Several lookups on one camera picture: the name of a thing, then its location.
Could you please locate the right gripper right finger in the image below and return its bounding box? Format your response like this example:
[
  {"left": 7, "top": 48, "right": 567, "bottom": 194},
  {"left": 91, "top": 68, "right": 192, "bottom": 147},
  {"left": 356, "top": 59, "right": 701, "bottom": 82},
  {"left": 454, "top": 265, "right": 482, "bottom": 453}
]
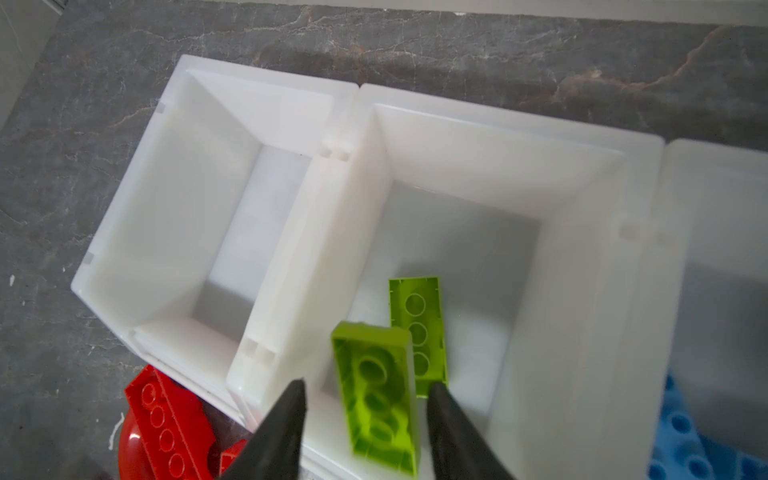
[{"left": 427, "top": 382, "right": 514, "bottom": 480}]

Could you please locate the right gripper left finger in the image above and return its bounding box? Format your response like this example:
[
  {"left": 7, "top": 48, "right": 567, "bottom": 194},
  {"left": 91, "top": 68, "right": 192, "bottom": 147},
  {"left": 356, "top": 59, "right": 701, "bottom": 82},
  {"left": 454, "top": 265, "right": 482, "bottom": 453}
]
[{"left": 220, "top": 379, "right": 307, "bottom": 480}]

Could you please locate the green lego brick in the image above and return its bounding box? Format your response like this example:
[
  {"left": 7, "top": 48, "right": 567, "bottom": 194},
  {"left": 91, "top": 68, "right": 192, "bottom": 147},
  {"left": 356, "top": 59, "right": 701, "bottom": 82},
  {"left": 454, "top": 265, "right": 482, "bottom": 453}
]
[
  {"left": 388, "top": 277, "right": 449, "bottom": 398},
  {"left": 331, "top": 321, "right": 421, "bottom": 477}
]

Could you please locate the blue lego brick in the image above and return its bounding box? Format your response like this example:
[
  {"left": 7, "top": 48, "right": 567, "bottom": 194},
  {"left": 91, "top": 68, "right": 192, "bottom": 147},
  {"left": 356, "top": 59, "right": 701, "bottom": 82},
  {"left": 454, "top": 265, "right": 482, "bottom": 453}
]
[{"left": 647, "top": 375, "right": 767, "bottom": 480}]

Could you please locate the red lego brick top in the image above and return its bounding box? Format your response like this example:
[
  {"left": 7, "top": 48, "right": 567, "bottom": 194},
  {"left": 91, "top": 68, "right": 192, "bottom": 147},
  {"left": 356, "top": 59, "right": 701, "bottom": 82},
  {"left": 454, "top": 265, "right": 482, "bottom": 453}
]
[{"left": 124, "top": 366, "right": 215, "bottom": 479}]

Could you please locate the white left bin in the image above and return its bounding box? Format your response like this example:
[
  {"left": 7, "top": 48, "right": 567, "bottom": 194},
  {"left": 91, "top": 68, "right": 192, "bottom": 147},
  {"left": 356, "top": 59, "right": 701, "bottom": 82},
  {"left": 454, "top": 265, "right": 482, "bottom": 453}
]
[{"left": 71, "top": 55, "right": 358, "bottom": 420}]

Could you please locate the white bin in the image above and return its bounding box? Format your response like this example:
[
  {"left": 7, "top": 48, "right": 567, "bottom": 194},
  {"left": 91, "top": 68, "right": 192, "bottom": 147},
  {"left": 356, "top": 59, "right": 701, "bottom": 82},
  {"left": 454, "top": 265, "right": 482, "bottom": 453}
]
[
  {"left": 71, "top": 55, "right": 358, "bottom": 420},
  {"left": 227, "top": 84, "right": 665, "bottom": 479},
  {"left": 594, "top": 140, "right": 767, "bottom": 479}
]

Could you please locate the white middle bin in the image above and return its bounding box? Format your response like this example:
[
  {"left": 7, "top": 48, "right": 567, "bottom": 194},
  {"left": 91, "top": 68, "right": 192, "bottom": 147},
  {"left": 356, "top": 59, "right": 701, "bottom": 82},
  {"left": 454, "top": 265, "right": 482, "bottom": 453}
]
[{"left": 227, "top": 84, "right": 665, "bottom": 479}]

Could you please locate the white right bin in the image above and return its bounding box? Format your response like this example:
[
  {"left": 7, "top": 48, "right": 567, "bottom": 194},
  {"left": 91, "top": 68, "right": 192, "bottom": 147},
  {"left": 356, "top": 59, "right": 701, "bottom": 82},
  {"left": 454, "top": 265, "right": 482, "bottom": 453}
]
[{"left": 594, "top": 140, "right": 767, "bottom": 479}]

